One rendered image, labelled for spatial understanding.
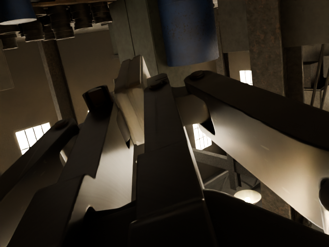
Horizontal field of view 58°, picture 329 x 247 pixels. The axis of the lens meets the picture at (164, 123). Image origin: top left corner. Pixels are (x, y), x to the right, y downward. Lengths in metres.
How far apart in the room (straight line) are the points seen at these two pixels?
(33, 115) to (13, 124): 0.62
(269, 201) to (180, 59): 1.53
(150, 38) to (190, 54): 0.42
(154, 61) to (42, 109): 7.59
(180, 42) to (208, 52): 0.29
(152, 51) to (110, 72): 8.24
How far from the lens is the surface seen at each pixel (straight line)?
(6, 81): 2.14
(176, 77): 3.12
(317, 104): 4.82
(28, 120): 10.18
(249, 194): 7.38
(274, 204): 2.83
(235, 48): 2.84
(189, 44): 2.90
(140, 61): 0.18
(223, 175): 12.02
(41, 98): 10.24
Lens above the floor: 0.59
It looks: 16 degrees up
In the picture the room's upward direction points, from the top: 170 degrees clockwise
